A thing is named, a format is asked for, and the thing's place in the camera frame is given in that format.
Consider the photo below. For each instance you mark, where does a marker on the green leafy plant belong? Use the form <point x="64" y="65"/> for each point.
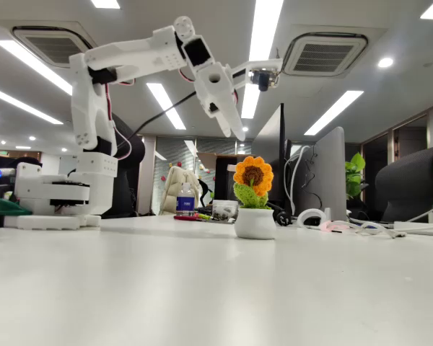
<point x="353" y="176"/>

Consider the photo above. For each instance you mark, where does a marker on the crochet sunflower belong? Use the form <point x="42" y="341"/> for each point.
<point x="254" y="223"/>

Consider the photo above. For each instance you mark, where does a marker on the grey monitor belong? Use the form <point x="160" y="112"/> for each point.
<point x="330" y="173"/>

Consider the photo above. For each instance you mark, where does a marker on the clear plastic container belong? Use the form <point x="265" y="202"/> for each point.
<point x="222" y="210"/>

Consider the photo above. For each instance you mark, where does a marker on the green plastic object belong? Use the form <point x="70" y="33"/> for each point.
<point x="3" y="207"/>

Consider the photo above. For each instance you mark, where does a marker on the white power strip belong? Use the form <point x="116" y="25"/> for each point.
<point x="418" y="227"/>

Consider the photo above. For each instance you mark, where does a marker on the black-edged monitor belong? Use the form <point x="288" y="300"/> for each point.
<point x="282" y="144"/>

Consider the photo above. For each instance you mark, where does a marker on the pink ribbon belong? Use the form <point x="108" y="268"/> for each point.
<point x="333" y="226"/>

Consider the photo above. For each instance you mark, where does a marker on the beige jacket on chair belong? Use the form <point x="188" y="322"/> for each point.
<point x="173" y="187"/>

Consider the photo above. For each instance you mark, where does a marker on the round ceiling downlight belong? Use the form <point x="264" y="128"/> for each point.
<point x="385" y="62"/>
<point x="244" y="128"/>

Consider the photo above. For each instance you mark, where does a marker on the red pen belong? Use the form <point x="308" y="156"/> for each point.
<point x="185" y="217"/>

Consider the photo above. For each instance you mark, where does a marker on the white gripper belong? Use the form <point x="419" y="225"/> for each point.
<point x="216" y="90"/>

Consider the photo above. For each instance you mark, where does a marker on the green highlighter pen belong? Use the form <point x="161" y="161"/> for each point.
<point x="205" y="217"/>

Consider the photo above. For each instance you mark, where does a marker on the clear water bottle blue label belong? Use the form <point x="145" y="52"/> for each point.
<point x="185" y="202"/>

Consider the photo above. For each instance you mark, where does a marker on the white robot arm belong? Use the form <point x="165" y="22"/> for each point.
<point x="94" y="108"/>

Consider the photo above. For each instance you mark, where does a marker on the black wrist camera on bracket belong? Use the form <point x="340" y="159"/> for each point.
<point x="263" y="77"/>

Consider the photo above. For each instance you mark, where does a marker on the black mesh office chair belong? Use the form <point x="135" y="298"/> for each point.
<point x="407" y="184"/>
<point x="136" y="155"/>

